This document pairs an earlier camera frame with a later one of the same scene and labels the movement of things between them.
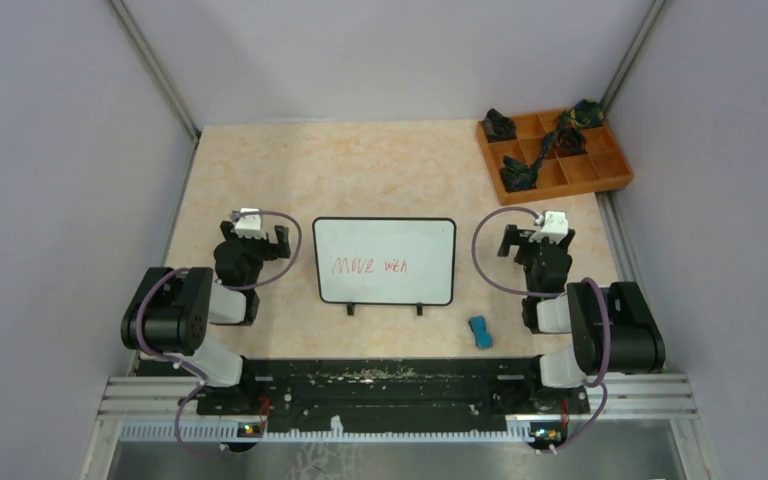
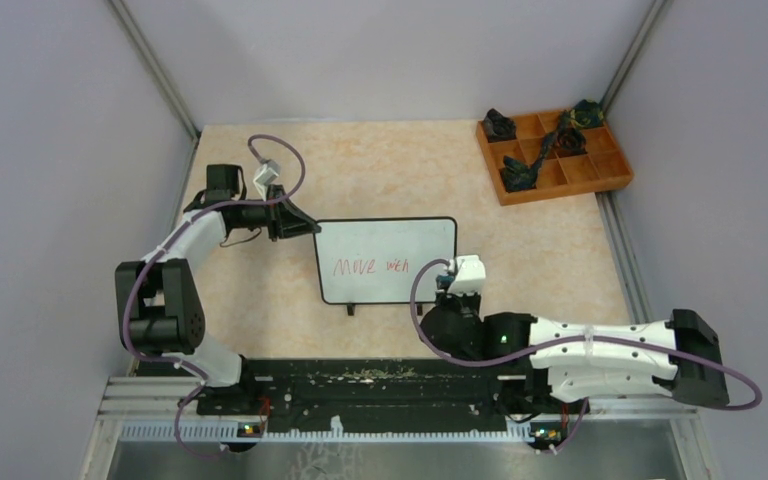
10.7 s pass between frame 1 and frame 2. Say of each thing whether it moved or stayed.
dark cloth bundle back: stayed
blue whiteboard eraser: moved
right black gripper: moved
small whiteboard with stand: stayed
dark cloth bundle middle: stayed
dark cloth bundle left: stayed
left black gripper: moved
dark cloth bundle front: stayed
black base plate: stayed
